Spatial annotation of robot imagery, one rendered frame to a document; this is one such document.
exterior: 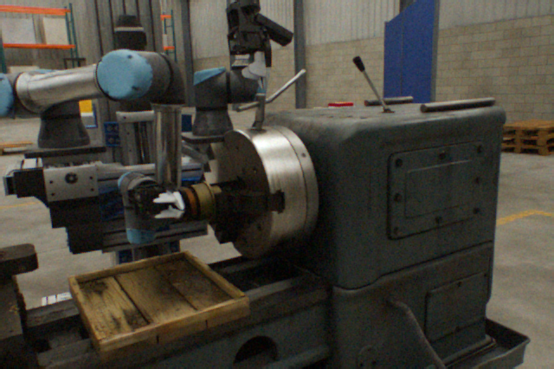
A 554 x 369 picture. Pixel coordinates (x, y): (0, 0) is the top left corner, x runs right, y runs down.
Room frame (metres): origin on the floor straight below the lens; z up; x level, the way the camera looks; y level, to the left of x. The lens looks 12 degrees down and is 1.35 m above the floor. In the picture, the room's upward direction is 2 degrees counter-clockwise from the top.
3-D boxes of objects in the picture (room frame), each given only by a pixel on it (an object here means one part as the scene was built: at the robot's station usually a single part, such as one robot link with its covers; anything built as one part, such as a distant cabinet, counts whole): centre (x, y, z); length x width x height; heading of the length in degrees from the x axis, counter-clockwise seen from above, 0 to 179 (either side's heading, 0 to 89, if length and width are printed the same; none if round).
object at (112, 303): (1.00, 0.29, 0.89); 0.36 x 0.30 x 0.04; 32
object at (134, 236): (1.27, 0.38, 0.98); 0.11 x 0.08 x 0.11; 156
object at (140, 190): (1.11, 0.31, 1.08); 0.12 x 0.09 x 0.08; 31
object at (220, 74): (1.74, 0.23, 1.33); 0.13 x 0.12 x 0.14; 93
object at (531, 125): (8.13, -4.40, 0.22); 1.25 x 0.86 x 0.44; 127
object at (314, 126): (1.37, -0.28, 1.06); 0.59 x 0.48 x 0.39; 122
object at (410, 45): (7.73, -2.02, 1.18); 4.12 x 0.80 x 2.35; 175
